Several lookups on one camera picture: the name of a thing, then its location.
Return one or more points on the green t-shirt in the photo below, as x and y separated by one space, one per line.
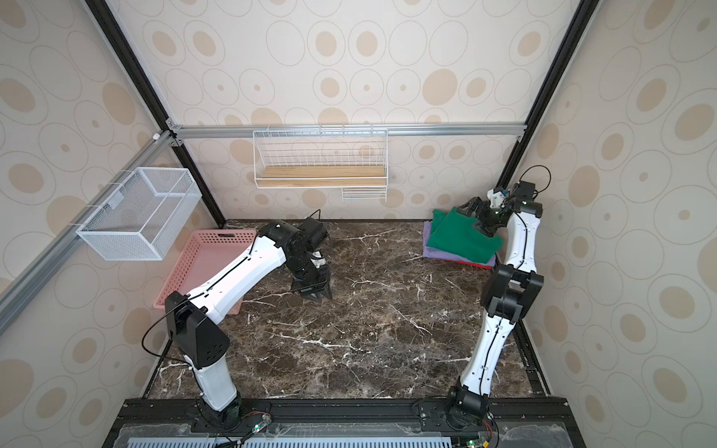
454 233

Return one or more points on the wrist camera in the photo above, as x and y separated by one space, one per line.
315 233
523 191

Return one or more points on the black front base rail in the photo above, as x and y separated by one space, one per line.
527 422

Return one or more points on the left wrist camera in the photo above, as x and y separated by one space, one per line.
315 233

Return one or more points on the white mesh wall basket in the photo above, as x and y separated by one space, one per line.
143 216

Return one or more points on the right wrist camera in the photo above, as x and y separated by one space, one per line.
523 191

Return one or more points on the folded red t-shirt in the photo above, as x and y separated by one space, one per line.
477 265

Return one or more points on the white wire wall shelf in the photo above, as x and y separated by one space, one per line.
358 166

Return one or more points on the aluminium wall rail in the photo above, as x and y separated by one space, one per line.
389 129
24 288

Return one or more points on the pink plastic basket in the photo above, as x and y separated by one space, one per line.
206 253

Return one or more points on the aluminium wall rail left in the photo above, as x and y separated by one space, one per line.
24 288

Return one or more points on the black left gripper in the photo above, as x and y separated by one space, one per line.
324 281

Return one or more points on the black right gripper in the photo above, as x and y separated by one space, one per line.
478 213

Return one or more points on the aluminium wall rail back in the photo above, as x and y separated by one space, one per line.
389 129

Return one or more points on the folded purple t-shirt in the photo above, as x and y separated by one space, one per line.
434 253

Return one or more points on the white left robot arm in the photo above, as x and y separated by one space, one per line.
193 319

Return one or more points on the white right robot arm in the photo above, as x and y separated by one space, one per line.
507 296

